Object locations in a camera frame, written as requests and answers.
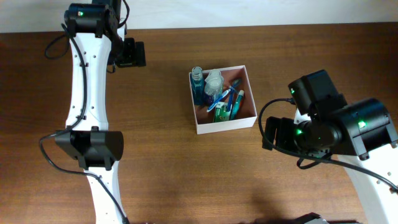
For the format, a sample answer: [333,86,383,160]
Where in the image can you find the green red toothpaste tube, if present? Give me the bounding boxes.
[229,90,244,120]

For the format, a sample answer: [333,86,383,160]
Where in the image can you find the green white soap packet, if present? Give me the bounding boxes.
[213,101,231,123]

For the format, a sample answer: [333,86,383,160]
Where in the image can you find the blue white toothbrush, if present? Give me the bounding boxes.
[207,78,242,112]

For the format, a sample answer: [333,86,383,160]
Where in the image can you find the teal mouthwash bottle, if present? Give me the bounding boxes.
[190,67,204,105]

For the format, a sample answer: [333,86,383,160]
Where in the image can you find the white cardboard box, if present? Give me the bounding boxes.
[193,65,257,134]

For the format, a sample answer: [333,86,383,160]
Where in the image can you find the clear purple sanitizer bottle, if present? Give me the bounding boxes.
[204,69,224,106]

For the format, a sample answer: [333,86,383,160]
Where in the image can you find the blue disposable razor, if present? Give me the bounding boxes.
[226,86,236,112]

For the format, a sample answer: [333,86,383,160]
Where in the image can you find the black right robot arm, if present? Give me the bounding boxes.
[258,70,397,223]

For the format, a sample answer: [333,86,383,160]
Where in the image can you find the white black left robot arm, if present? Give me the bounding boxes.
[52,0,146,223]

